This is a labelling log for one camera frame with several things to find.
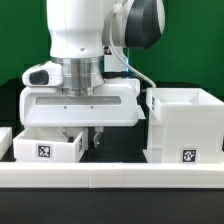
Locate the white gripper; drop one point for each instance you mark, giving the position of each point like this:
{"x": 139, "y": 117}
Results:
{"x": 113, "y": 104}

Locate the white front drawer box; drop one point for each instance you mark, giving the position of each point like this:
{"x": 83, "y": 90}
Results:
{"x": 48, "y": 144}

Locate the white drawer cabinet frame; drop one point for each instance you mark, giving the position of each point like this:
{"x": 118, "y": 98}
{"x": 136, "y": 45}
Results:
{"x": 186, "y": 126}

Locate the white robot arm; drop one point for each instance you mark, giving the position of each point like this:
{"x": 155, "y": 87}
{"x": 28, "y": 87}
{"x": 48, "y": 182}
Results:
{"x": 69, "y": 91}

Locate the white marker tag sheet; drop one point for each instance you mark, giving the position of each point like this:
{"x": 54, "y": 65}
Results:
{"x": 141, "y": 115}

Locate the white front fence rail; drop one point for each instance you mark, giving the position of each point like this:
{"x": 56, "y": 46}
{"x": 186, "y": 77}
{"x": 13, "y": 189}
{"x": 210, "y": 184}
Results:
{"x": 110, "y": 175}

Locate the white fence rail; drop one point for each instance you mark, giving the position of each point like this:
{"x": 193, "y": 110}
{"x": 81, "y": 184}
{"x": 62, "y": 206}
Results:
{"x": 110, "y": 175}
{"x": 5, "y": 140}

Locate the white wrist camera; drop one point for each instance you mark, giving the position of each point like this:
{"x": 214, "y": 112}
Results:
{"x": 46, "y": 74}

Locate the white left fence rail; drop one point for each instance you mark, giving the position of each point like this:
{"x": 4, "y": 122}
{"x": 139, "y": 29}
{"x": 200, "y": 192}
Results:
{"x": 5, "y": 140}

